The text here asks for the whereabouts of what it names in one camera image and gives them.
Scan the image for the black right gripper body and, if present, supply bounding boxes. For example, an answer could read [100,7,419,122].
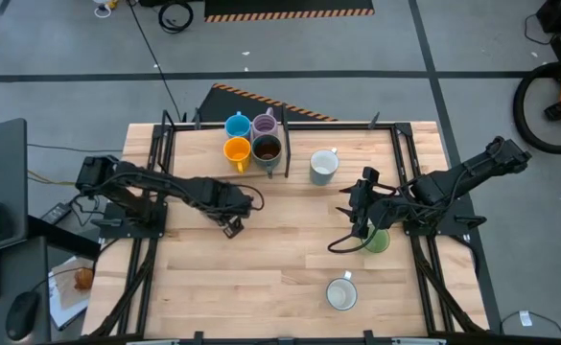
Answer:
[349,166,399,240]

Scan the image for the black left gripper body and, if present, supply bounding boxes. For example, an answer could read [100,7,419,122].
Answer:
[198,179,255,240]

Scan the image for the grey mug white inside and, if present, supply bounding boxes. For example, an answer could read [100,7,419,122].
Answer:
[309,147,340,187]

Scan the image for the green and white mug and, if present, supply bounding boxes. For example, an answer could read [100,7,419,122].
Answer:
[363,224,392,255]

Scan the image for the yellow mug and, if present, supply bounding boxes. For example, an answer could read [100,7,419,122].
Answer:
[222,136,253,174]

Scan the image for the speckled blue brown mug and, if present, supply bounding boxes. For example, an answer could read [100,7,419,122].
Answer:
[250,133,284,180]

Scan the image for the light blue faceted mug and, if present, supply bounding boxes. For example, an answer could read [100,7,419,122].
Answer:
[224,110,252,140]

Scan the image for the white mug navy leaf pattern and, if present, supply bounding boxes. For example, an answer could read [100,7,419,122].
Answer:
[325,270,359,311]

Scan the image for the lilac bubble-ribbed mug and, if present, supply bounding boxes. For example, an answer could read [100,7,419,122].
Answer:
[250,107,280,140]

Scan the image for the angled black hazard-striped mat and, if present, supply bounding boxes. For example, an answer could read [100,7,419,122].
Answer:
[197,83,339,124]

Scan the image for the small orange object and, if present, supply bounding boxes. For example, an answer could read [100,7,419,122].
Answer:
[74,267,94,291]

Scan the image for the black power adapter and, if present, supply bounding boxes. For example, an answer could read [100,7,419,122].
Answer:
[39,202,73,225]

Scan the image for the orange and black vacuum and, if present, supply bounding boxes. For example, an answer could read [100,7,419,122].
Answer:
[512,60,561,155]

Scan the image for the white paper pad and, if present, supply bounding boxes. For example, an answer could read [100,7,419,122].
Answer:
[47,256,100,332]

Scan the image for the rectangular black hazard-striped mat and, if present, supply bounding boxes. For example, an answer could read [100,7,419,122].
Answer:
[204,0,375,23]

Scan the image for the grey computer desk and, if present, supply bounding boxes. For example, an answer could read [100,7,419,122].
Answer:
[0,237,52,345]

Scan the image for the black computer mouse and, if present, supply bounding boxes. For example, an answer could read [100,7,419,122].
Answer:
[5,290,40,342]

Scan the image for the black aluminium table frame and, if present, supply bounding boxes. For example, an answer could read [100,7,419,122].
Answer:
[85,108,502,345]

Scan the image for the thin black cable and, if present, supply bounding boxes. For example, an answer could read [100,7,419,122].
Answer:
[500,310,561,339]
[523,12,557,47]
[26,143,124,154]

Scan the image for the long black floor cable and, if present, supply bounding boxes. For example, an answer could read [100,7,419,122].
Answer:
[127,0,184,122]

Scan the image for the yellow cable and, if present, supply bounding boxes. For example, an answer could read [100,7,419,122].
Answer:
[26,170,78,188]

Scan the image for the coiled black cable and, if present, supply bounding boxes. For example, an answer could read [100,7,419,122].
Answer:
[157,1,195,35]

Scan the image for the white cable with plug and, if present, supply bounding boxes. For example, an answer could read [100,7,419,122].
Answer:
[92,0,118,19]

